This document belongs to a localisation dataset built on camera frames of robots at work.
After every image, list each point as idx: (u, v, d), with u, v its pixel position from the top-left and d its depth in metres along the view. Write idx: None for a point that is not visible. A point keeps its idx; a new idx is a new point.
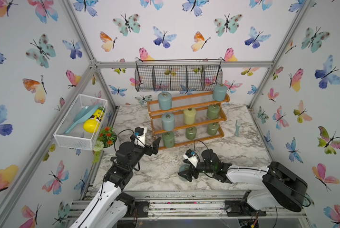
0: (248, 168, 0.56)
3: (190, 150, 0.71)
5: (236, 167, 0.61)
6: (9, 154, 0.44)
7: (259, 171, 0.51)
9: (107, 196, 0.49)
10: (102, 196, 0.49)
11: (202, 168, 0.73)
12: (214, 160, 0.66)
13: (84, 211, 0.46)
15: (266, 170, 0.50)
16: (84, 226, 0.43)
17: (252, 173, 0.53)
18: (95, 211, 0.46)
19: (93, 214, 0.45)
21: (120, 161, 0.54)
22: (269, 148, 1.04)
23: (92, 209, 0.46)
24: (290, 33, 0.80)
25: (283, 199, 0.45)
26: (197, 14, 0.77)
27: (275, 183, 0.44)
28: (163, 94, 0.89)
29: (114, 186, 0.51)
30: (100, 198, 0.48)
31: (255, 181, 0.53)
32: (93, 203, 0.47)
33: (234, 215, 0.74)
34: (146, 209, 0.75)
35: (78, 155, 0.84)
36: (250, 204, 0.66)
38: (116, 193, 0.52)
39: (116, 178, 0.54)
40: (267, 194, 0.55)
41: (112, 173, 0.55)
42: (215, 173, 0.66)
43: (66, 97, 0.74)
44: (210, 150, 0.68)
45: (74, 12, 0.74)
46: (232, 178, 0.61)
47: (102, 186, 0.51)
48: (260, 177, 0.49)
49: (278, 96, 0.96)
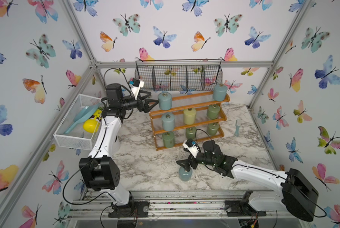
0: (259, 169, 0.52)
3: (191, 139, 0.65)
5: (245, 166, 0.55)
6: (9, 154, 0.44)
7: (276, 176, 0.47)
9: (113, 124, 0.54)
10: (108, 125, 0.54)
11: (201, 160, 0.68)
12: (216, 152, 0.60)
13: (98, 138, 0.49)
15: (284, 177, 0.46)
16: (105, 145, 0.49)
17: (267, 176, 0.49)
18: (108, 134, 0.51)
19: (107, 137, 0.50)
21: (111, 100, 0.60)
22: (268, 148, 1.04)
23: (105, 134, 0.51)
24: (290, 33, 0.80)
25: (295, 209, 0.44)
26: (197, 14, 0.77)
27: (295, 194, 0.41)
28: (163, 94, 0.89)
29: (115, 117, 0.56)
30: (107, 127, 0.53)
31: (264, 184, 0.50)
32: (103, 131, 0.52)
33: (234, 215, 0.74)
34: (146, 209, 0.75)
35: (78, 155, 0.84)
36: (252, 205, 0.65)
38: (119, 123, 0.57)
39: (112, 113, 0.57)
40: (272, 198, 0.54)
41: (107, 110, 0.58)
42: (216, 166, 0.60)
43: (66, 97, 0.74)
44: (213, 142, 0.62)
45: (74, 12, 0.74)
46: (238, 175, 0.57)
47: (104, 120, 0.55)
48: (276, 184, 0.46)
49: (278, 96, 0.96)
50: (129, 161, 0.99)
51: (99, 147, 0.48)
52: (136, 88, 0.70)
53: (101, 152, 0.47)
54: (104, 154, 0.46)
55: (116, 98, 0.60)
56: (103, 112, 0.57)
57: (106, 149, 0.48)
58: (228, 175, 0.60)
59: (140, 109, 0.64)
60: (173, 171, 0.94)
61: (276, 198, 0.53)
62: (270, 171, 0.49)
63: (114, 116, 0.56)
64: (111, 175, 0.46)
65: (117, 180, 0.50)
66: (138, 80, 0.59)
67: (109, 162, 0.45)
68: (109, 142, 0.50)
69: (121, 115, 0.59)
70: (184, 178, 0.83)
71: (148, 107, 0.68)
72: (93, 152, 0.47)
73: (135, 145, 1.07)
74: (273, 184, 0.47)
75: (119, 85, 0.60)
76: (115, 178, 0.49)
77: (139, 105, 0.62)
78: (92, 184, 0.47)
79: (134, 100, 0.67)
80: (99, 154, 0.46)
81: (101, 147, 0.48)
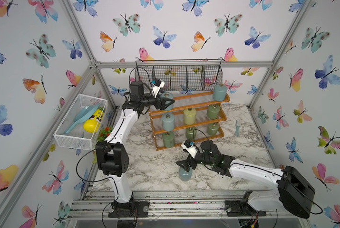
0: (256, 167, 0.53)
3: (189, 140, 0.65)
5: (242, 164, 0.56)
6: (9, 153, 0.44)
7: (272, 174, 0.48)
9: (131, 116, 0.59)
10: (126, 116, 0.59)
11: (200, 160, 0.69)
12: (214, 151, 0.61)
13: (115, 126, 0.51)
15: (280, 175, 0.46)
16: (121, 133, 0.53)
17: (263, 174, 0.49)
18: (125, 125, 0.56)
19: (123, 127, 0.55)
21: (132, 96, 0.67)
22: (268, 148, 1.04)
23: (121, 124, 0.56)
24: (290, 33, 0.80)
25: (291, 206, 0.44)
26: (197, 14, 0.77)
27: (290, 190, 0.41)
28: (165, 94, 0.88)
29: (133, 111, 0.61)
30: (124, 118, 0.58)
31: (261, 181, 0.51)
32: (120, 121, 0.57)
33: (234, 215, 0.74)
34: (146, 209, 0.75)
35: (78, 155, 0.84)
36: (252, 204, 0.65)
38: (135, 117, 0.62)
39: (131, 107, 0.62)
40: (270, 196, 0.55)
41: (127, 104, 0.64)
42: (214, 165, 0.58)
43: (66, 97, 0.74)
44: (210, 142, 0.63)
45: (74, 12, 0.74)
46: (235, 174, 0.58)
47: (123, 111, 0.61)
48: (273, 181, 0.46)
49: (278, 96, 0.96)
50: (129, 161, 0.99)
51: (114, 134, 0.53)
52: (157, 87, 0.75)
53: (116, 139, 0.51)
54: (118, 141, 0.51)
55: (137, 94, 0.65)
56: (124, 106, 0.63)
57: (121, 137, 0.52)
58: (227, 173, 0.60)
59: (157, 107, 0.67)
60: (173, 171, 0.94)
61: (274, 196, 0.53)
62: (267, 169, 0.50)
63: (132, 110, 0.61)
64: (121, 162, 0.50)
65: (125, 168, 0.54)
66: (159, 80, 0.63)
67: (121, 148, 0.49)
68: (124, 131, 0.55)
69: (140, 109, 0.65)
70: (184, 178, 0.83)
71: (164, 105, 0.74)
72: (109, 137, 0.52)
73: (135, 145, 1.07)
74: (270, 182, 0.47)
75: (141, 82, 0.65)
76: (123, 165, 0.53)
77: (156, 103, 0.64)
78: (103, 166, 0.52)
79: (154, 98, 0.72)
80: (114, 140, 0.51)
81: (116, 134, 0.53)
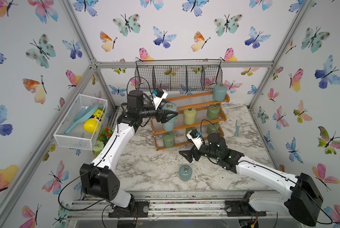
0: (267, 168, 0.50)
3: (195, 131, 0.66)
5: (252, 164, 0.53)
6: (9, 153, 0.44)
7: (285, 179, 0.45)
9: (125, 134, 0.52)
10: (119, 133, 0.52)
11: (205, 152, 0.66)
12: (221, 145, 0.58)
13: (106, 145, 0.49)
15: (294, 181, 0.44)
16: (110, 155, 0.46)
17: (275, 177, 0.47)
18: (116, 145, 0.49)
19: (114, 147, 0.48)
21: (130, 108, 0.60)
22: (268, 148, 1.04)
23: (113, 143, 0.49)
24: (290, 33, 0.80)
25: (298, 213, 0.43)
26: (197, 14, 0.77)
27: (304, 200, 0.39)
28: (168, 105, 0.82)
29: (129, 126, 0.54)
30: (118, 135, 0.51)
31: (270, 184, 0.49)
32: (113, 139, 0.50)
33: (234, 215, 0.74)
34: (146, 209, 0.75)
35: (78, 155, 0.84)
36: (252, 205, 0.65)
38: (131, 132, 0.55)
39: (127, 120, 0.55)
40: (275, 200, 0.54)
41: (123, 117, 0.57)
42: (219, 158, 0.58)
43: (66, 97, 0.74)
44: (218, 134, 0.60)
45: (74, 12, 0.74)
46: (241, 171, 0.55)
47: (117, 126, 0.54)
48: (286, 187, 0.44)
49: (278, 96, 0.96)
50: (130, 161, 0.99)
51: (103, 156, 0.46)
52: (159, 98, 0.67)
53: (104, 162, 0.45)
54: (106, 165, 0.44)
55: (135, 106, 0.58)
56: (120, 118, 0.56)
57: (110, 160, 0.45)
58: (232, 169, 0.59)
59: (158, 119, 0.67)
60: (173, 171, 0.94)
61: (278, 200, 0.52)
62: (279, 173, 0.47)
63: (128, 125, 0.54)
64: (108, 190, 0.44)
65: (114, 194, 0.48)
66: (161, 91, 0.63)
67: (108, 175, 0.42)
68: (115, 152, 0.48)
69: (137, 123, 0.57)
70: (184, 178, 0.83)
71: (166, 118, 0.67)
72: (97, 160, 0.45)
73: (135, 145, 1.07)
74: (281, 186, 0.45)
75: (141, 92, 0.59)
76: (111, 192, 0.46)
77: (157, 115, 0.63)
78: (89, 192, 0.46)
79: (154, 109, 0.65)
80: (102, 163, 0.44)
81: (106, 156, 0.46)
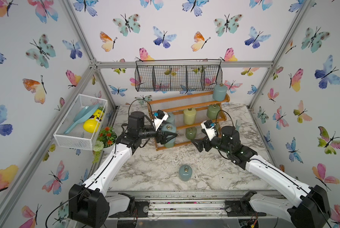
0: (280, 173, 0.48)
3: (209, 121, 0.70)
5: (264, 164, 0.51)
6: (9, 153, 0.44)
7: (297, 187, 0.43)
9: (121, 156, 0.51)
10: (116, 154, 0.51)
11: (216, 144, 0.66)
12: (234, 138, 0.57)
13: (101, 167, 0.47)
15: (306, 191, 0.42)
16: (103, 177, 0.44)
17: (286, 183, 0.45)
18: (111, 167, 0.47)
19: (109, 168, 0.47)
21: (131, 128, 0.59)
22: (269, 148, 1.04)
23: (109, 164, 0.48)
24: (290, 33, 0.80)
25: (301, 222, 0.43)
26: (197, 14, 0.77)
27: (313, 210, 0.38)
28: (167, 126, 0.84)
29: (127, 147, 0.53)
30: (114, 156, 0.50)
31: (279, 188, 0.48)
32: (109, 159, 0.49)
33: (234, 215, 0.74)
34: (146, 209, 0.75)
35: (78, 155, 0.84)
36: (252, 205, 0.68)
38: (128, 154, 0.54)
39: (126, 141, 0.55)
40: (277, 204, 0.53)
41: (123, 137, 0.57)
42: (230, 152, 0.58)
43: (66, 97, 0.74)
44: (233, 128, 0.58)
45: (74, 12, 0.74)
46: (251, 169, 0.54)
47: (115, 147, 0.53)
48: (295, 194, 0.43)
49: (278, 96, 0.96)
50: (129, 161, 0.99)
51: (96, 178, 0.44)
52: (159, 119, 0.67)
53: (95, 184, 0.43)
54: (97, 187, 0.42)
55: (135, 127, 0.58)
56: (119, 138, 0.56)
57: (102, 182, 0.43)
58: (241, 165, 0.58)
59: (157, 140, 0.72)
60: (173, 171, 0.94)
61: (282, 205, 0.51)
62: (292, 180, 0.45)
63: (126, 146, 0.54)
64: (95, 215, 0.40)
65: (101, 222, 0.44)
66: (162, 113, 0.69)
67: (98, 198, 0.40)
68: (108, 175, 0.46)
69: (135, 145, 0.57)
70: (184, 178, 0.83)
71: (165, 139, 0.66)
72: (89, 182, 0.43)
73: None
74: (290, 192, 0.44)
75: (142, 114, 0.59)
76: (99, 218, 0.42)
77: (157, 136, 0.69)
78: (74, 217, 0.42)
79: (153, 130, 0.65)
80: (93, 185, 0.42)
81: (98, 177, 0.44)
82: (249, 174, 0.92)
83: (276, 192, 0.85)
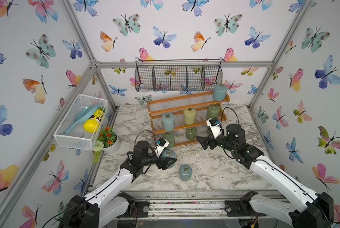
0: (286, 176, 0.46)
3: (215, 119, 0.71)
5: (271, 166, 0.49)
6: (9, 154, 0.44)
7: (303, 193, 0.42)
9: (123, 179, 0.55)
10: (119, 176, 0.55)
11: (221, 142, 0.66)
12: (239, 136, 0.56)
13: (103, 185, 0.50)
15: (313, 197, 0.41)
16: (103, 194, 0.47)
17: (292, 187, 0.44)
18: (112, 186, 0.51)
19: (110, 188, 0.50)
21: (134, 157, 0.65)
22: (268, 148, 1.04)
23: (111, 184, 0.51)
24: (290, 33, 0.80)
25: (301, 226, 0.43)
26: (197, 14, 0.77)
27: (318, 218, 0.37)
28: (167, 152, 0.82)
29: (129, 173, 0.58)
30: (117, 177, 0.54)
31: (283, 191, 0.47)
32: (111, 180, 0.53)
33: (234, 215, 0.74)
34: (146, 209, 0.75)
35: (78, 155, 0.84)
36: (252, 205, 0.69)
38: (129, 179, 0.58)
39: (129, 168, 0.60)
40: (278, 207, 0.53)
41: (127, 164, 0.62)
42: (235, 150, 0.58)
43: (66, 97, 0.74)
44: (239, 126, 0.57)
45: (74, 12, 0.74)
46: (257, 170, 0.53)
47: (120, 170, 0.58)
48: (300, 199, 0.42)
49: (278, 96, 0.96)
50: None
51: (97, 194, 0.47)
52: (161, 146, 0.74)
53: (95, 199, 0.45)
54: (96, 202, 0.44)
55: (139, 156, 0.63)
56: (123, 165, 0.61)
57: (102, 198, 0.46)
58: (246, 164, 0.56)
59: (159, 166, 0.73)
60: (173, 171, 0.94)
61: (284, 208, 0.51)
62: (299, 185, 0.44)
63: (129, 172, 0.58)
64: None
65: None
66: (164, 141, 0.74)
67: (93, 213, 0.41)
68: (108, 194, 0.48)
69: (137, 173, 0.61)
70: (184, 178, 0.83)
71: (167, 164, 0.72)
72: (90, 195, 0.46)
73: None
74: (296, 197, 0.43)
75: (147, 145, 0.64)
76: None
77: (160, 162, 0.72)
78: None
79: (156, 157, 0.71)
80: (93, 199, 0.45)
81: (99, 194, 0.47)
82: (249, 174, 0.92)
83: (276, 192, 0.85)
